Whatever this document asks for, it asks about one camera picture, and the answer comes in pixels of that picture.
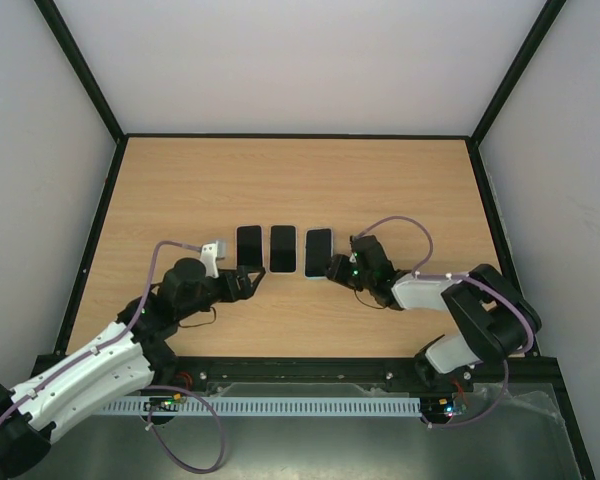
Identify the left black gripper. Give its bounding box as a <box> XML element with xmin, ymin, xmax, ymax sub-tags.
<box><xmin>177</xmin><ymin>267</ymin><xmax>265</xmax><ymax>322</ymax></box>

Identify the pink phone case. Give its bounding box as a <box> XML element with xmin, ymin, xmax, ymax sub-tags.
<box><xmin>235</xmin><ymin>224</ymin><xmax>266</xmax><ymax>276</ymax></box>

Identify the light blue phone case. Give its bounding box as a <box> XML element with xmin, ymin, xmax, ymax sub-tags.
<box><xmin>303</xmin><ymin>227</ymin><xmax>337</xmax><ymax>280</ymax></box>

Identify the black screen phone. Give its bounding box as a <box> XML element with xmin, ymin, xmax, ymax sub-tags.
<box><xmin>236</xmin><ymin>225</ymin><xmax>264</xmax><ymax>275</ymax></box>

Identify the cream white phone case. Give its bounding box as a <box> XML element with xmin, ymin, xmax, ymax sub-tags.
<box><xmin>268</xmin><ymin>225</ymin><xmax>301</xmax><ymax>276</ymax></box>

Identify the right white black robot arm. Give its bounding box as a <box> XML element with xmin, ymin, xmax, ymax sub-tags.
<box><xmin>326</xmin><ymin>253</ymin><xmax>542</xmax><ymax>392</ymax></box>

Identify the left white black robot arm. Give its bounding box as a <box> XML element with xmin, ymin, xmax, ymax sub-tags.
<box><xmin>0</xmin><ymin>258</ymin><xmax>265</xmax><ymax>478</ymax></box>

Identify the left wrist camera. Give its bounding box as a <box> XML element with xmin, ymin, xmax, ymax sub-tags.
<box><xmin>200</xmin><ymin>240</ymin><xmax>227</xmax><ymax>278</ymax></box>

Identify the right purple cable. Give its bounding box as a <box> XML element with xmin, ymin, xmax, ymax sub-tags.
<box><xmin>352</xmin><ymin>215</ymin><xmax>537</xmax><ymax>429</ymax></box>

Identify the purple cable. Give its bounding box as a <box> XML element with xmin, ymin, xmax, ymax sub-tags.
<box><xmin>352</xmin><ymin>215</ymin><xmax>537</xmax><ymax>429</ymax></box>
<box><xmin>0</xmin><ymin>240</ymin><xmax>226</xmax><ymax>472</ymax></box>

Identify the white slotted cable duct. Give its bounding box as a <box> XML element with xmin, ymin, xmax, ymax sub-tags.
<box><xmin>97</xmin><ymin>396</ymin><xmax>420</xmax><ymax>418</ymax></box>

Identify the black aluminium frame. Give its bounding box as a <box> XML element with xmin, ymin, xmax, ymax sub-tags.
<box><xmin>33</xmin><ymin>1</ymin><xmax>595</xmax><ymax>479</ymax></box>

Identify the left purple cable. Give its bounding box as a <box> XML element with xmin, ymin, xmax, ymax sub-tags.
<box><xmin>0</xmin><ymin>240</ymin><xmax>226</xmax><ymax>472</ymax></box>

